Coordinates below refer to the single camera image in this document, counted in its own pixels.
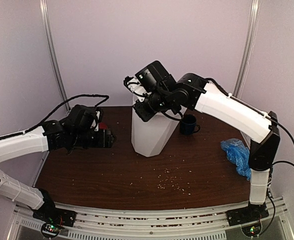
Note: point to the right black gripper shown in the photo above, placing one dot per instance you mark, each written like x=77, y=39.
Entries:
x=145, y=114

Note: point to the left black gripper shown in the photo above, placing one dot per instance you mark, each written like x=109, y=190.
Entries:
x=104, y=141

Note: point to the white faceted trash bin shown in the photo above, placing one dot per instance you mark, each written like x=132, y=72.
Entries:
x=149, y=138

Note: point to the blue plastic trash bag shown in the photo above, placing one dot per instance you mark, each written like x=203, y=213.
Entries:
x=238, y=154

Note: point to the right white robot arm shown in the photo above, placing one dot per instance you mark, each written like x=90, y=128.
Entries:
x=206, y=96

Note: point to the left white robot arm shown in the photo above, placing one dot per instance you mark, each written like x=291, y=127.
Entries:
x=81, y=128

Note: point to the red patterned plate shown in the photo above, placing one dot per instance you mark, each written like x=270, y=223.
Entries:
x=103, y=126

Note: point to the dark blue enamel mug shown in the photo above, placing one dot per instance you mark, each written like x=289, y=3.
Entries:
x=188, y=125

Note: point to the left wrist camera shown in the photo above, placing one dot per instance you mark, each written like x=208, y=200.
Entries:
x=99, y=113

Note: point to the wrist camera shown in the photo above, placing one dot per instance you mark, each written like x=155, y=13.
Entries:
x=134, y=86
x=99, y=113

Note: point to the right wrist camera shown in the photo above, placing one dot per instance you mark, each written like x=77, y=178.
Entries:
x=134, y=86

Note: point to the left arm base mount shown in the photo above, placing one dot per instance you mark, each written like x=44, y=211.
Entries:
x=54, y=222

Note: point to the right aluminium corner post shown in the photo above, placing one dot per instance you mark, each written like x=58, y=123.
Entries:
x=249, y=44

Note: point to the aluminium corner post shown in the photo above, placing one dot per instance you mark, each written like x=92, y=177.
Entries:
x=249, y=44
x=51, y=47

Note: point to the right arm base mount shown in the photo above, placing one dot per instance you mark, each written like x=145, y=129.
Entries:
x=250, y=220

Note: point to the left aluminium corner post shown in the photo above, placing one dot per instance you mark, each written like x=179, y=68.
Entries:
x=51, y=47

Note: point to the aluminium front rail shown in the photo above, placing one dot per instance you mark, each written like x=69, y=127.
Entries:
x=206, y=223

